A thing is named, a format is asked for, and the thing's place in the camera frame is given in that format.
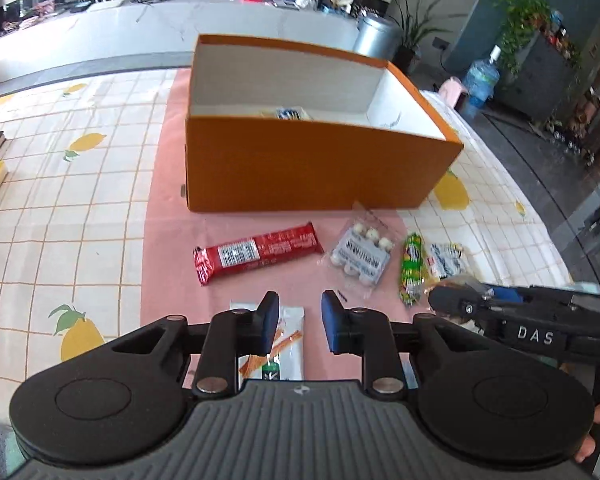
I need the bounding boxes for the yellow white snack packet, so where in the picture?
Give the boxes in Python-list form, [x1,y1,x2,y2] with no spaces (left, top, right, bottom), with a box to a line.
[425,242,467,282]

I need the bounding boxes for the dark cabinet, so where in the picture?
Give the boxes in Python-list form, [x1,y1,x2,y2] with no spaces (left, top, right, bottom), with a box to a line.
[499,34,600,182]

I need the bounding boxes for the orange cardboard box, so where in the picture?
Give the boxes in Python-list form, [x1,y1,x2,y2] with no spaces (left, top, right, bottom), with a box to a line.
[182,34,465,214]

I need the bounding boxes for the pink mat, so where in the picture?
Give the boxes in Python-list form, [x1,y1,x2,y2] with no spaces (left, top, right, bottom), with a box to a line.
[139,66,507,382]

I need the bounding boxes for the silver trash can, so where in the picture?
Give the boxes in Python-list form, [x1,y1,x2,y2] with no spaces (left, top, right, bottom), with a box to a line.
[352,14,404,59]

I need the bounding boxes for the blue water bottle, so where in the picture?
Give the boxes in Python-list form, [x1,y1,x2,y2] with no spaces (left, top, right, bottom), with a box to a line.
[461,45,502,109]

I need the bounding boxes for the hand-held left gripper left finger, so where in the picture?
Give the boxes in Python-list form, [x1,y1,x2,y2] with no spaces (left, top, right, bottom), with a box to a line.
[107,291,281,396]

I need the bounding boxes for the teal striped cloth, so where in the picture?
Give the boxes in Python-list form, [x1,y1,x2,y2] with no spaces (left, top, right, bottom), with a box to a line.
[0,416,27,480]

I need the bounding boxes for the red packet with white label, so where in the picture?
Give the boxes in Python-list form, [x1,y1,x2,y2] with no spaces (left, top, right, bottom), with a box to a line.
[193,222,326,287]

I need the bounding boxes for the clear packet of white balls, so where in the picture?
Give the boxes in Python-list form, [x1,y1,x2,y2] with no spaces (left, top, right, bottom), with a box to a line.
[321,202,400,289]

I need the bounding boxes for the white packet with orange sticks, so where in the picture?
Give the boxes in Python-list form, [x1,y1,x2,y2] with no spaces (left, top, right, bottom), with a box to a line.
[229,300,307,382]

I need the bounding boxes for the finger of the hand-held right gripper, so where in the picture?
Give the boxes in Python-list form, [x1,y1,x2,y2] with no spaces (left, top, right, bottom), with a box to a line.
[427,285,511,333]
[467,283,574,306]

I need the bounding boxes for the trailing green plant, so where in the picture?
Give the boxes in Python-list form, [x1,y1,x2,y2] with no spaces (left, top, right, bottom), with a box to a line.
[489,0,555,82]

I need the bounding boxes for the white cloud print chip bag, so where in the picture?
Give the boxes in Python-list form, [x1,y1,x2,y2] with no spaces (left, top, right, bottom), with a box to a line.
[259,105,312,122]

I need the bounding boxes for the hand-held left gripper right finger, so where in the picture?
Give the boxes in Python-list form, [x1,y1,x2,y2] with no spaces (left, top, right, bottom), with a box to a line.
[321,290,481,396]

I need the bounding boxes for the long leaf potted plant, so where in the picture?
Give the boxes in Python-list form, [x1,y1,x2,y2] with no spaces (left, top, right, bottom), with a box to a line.
[384,0,462,77]

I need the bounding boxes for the green sausage stick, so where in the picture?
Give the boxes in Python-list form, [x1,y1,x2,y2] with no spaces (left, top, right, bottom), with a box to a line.
[398,232,427,309]

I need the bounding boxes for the lemon print tablecloth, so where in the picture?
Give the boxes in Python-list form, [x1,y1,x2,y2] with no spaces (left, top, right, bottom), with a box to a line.
[0,66,577,392]

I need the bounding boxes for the pink heater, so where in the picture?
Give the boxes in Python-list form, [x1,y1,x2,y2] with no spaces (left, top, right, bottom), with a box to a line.
[436,77,469,109]

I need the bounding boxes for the white marble console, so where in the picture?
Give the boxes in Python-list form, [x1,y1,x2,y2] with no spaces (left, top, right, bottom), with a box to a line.
[0,0,362,95]

